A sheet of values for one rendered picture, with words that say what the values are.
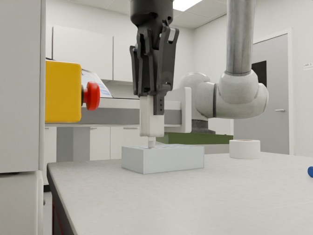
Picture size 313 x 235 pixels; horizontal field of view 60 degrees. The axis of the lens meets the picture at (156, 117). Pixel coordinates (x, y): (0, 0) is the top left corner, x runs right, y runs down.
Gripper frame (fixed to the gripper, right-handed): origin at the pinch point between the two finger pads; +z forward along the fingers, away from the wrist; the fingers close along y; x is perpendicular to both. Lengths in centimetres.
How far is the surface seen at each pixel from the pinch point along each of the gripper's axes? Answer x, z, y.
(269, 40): -320, -122, 208
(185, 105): -15.5, -3.2, 10.9
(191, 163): -6.0, 8.1, -3.3
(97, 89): 11.9, -3.2, -6.4
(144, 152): 3.3, 5.7, -3.3
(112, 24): -150, -172, 391
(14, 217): 22.0, 8.3, -17.4
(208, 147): -51, 10, 42
